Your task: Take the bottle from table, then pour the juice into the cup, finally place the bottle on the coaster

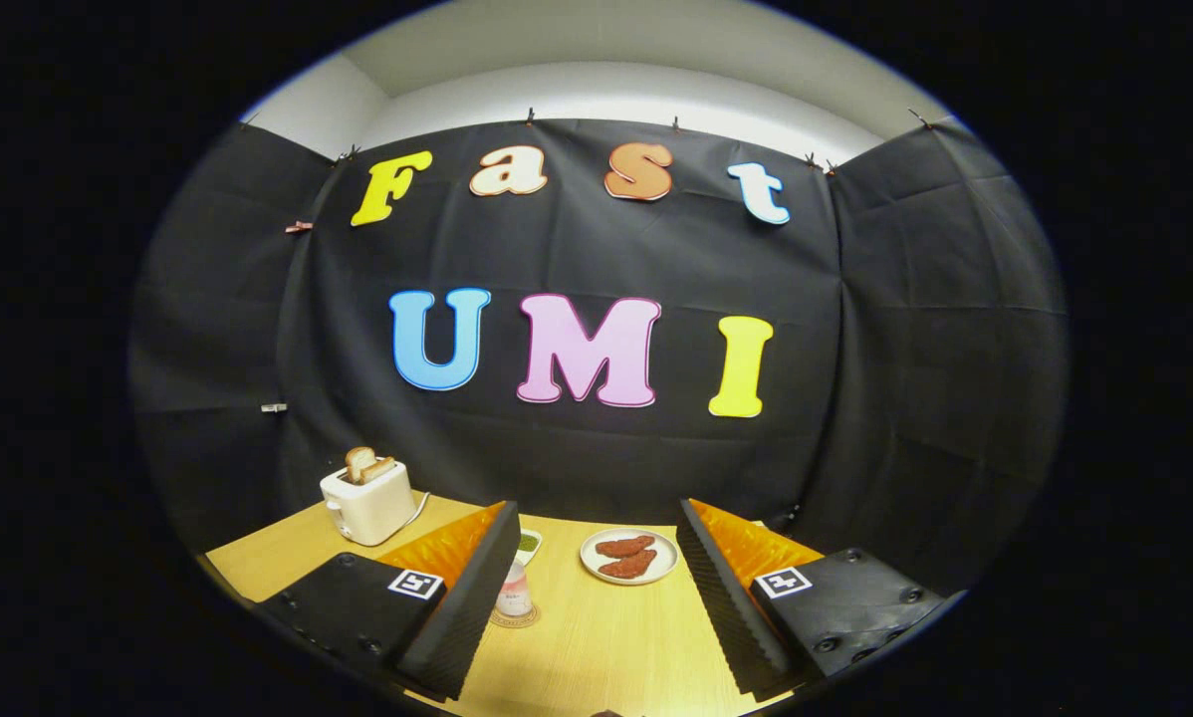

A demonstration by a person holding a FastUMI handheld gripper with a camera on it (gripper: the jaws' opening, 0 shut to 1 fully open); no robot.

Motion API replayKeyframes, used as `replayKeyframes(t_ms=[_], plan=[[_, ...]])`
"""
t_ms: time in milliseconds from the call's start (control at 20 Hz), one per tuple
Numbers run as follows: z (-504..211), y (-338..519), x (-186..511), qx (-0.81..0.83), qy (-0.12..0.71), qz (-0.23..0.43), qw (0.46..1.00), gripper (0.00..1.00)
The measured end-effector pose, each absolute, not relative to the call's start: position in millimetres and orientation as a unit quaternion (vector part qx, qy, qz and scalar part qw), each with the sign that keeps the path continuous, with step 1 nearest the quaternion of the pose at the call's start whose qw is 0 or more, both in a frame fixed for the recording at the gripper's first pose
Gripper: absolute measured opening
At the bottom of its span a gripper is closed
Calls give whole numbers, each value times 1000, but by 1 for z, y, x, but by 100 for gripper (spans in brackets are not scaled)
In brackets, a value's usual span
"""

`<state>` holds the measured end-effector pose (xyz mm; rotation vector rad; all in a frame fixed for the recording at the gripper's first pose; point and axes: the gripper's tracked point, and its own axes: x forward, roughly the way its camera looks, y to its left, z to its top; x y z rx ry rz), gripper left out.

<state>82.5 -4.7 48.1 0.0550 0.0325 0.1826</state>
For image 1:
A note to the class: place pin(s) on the clear juice bottle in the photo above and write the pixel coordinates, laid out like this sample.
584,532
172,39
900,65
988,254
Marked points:
517,597

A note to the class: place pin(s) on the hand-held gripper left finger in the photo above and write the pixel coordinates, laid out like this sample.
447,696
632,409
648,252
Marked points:
462,617

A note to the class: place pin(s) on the white divided seasoning tray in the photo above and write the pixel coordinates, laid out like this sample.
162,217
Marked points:
529,544

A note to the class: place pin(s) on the round cork coaster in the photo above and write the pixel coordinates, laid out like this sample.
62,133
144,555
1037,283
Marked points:
528,622

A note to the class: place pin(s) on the brown meat piece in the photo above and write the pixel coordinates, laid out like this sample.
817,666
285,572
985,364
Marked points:
631,565
624,546

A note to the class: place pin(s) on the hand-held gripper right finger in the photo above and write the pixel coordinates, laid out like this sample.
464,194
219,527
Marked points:
731,617

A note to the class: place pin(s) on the toast slice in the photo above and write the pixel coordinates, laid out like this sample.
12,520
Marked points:
357,463
380,468

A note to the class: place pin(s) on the cream toaster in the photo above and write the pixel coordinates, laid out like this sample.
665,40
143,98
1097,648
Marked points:
367,508

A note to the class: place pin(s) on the white round plate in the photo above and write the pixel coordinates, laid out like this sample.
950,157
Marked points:
668,558

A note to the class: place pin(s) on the black backdrop cloth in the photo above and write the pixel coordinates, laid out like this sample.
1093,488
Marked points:
905,398

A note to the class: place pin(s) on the wooden table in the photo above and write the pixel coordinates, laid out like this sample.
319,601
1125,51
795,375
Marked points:
606,647

